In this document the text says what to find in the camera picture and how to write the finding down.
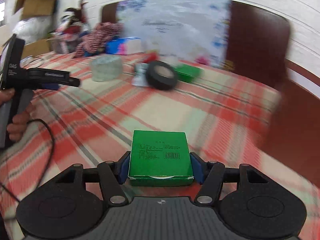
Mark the large open cardboard box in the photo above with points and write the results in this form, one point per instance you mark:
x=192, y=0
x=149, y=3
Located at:
x=35, y=3

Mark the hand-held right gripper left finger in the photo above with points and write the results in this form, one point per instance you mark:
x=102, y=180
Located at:
x=123, y=169

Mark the black tape roll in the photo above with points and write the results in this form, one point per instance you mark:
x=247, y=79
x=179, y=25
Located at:
x=152, y=78

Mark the green white packet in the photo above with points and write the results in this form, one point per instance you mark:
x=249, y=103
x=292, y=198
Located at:
x=139, y=77

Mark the pile of red dark clothes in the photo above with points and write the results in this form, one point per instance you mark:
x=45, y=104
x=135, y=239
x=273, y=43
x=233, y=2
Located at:
x=72, y=27

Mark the green cardboard box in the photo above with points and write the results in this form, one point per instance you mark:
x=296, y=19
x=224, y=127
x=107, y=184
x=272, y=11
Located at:
x=160, y=155
x=188, y=74

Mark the red white striped cloth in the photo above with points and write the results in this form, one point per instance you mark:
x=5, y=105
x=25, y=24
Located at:
x=100, y=36

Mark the blue white tissue pack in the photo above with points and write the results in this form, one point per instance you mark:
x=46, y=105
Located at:
x=122, y=46

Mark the white plastic bag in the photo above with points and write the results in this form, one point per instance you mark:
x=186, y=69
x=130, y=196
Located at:
x=31, y=30

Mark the person's left hand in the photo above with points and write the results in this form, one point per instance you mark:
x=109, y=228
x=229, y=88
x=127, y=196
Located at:
x=21, y=118

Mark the plaid blanket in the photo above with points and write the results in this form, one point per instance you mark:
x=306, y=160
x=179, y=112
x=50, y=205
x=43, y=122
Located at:
x=175, y=110

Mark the floral plastic bedding bag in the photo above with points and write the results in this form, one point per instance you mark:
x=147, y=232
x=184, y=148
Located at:
x=175, y=27

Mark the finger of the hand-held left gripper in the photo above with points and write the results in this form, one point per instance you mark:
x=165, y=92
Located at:
x=71, y=81

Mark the clear tape roll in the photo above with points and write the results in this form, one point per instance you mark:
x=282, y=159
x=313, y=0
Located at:
x=106, y=68

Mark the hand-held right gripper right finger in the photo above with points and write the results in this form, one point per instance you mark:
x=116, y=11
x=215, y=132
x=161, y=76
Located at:
x=197, y=168

